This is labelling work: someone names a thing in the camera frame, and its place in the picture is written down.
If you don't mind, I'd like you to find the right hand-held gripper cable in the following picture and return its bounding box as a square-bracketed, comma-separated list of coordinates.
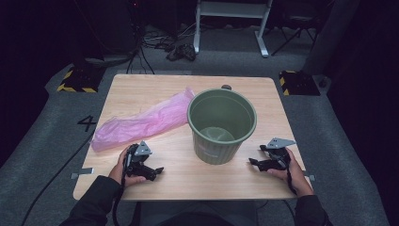
[284, 156, 298, 196]

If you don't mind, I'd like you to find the black adapter heap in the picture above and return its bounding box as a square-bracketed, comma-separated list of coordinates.
[165, 42, 198, 62]

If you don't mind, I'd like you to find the black yellow striped base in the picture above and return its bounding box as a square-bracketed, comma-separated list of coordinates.
[279, 70, 322, 97]
[56, 63, 106, 94]

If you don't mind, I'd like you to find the black tripod stand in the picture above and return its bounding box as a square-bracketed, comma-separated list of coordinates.
[270, 12, 318, 57]

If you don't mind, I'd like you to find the pink plastic bag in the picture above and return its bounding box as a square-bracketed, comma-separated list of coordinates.
[89, 87, 196, 153]

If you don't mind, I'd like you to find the left hand-held gripper cable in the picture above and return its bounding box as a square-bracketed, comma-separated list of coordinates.
[111, 147, 134, 226]

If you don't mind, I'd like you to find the white desk frame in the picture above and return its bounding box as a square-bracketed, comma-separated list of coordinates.
[193, 0, 274, 58]

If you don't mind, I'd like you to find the person's right hand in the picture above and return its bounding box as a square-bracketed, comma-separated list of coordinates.
[267, 148, 315, 199]

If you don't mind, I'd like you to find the person's lap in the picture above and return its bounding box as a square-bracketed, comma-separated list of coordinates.
[134, 200, 262, 226]

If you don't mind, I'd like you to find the grey curtain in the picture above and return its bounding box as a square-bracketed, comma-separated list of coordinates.
[301, 0, 362, 76]

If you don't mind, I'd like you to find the person's left hand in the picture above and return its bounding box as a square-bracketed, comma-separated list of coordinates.
[108, 145, 147, 188]

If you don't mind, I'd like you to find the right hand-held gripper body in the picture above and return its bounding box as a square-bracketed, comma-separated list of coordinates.
[264, 137, 297, 171]

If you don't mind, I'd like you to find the hand-held gripper cable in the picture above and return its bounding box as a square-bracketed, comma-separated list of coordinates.
[284, 156, 298, 196]
[111, 147, 134, 226]

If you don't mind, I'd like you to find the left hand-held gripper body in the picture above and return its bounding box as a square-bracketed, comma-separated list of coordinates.
[123, 140, 153, 177]

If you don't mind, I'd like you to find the bundle of black floor cables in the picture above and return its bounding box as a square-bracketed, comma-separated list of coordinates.
[124, 18, 196, 75]

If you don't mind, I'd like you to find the green ribbed bin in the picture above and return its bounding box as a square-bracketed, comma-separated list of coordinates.
[186, 88, 258, 166]

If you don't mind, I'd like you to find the long black floor cable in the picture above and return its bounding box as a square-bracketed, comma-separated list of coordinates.
[20, 129, 96, 226]

